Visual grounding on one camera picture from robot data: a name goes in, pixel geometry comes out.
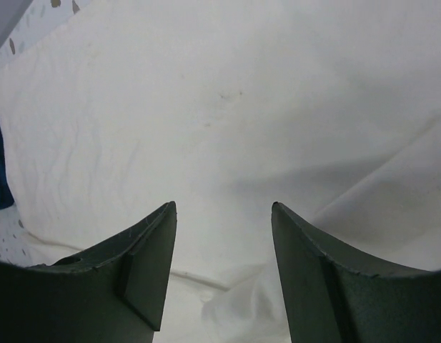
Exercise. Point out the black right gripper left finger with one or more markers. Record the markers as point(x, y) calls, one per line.
point(113, 291)

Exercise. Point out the cream white t shirt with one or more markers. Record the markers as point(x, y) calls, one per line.
point(109, 109)

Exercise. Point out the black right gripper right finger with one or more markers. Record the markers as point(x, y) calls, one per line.
point(334, 292)

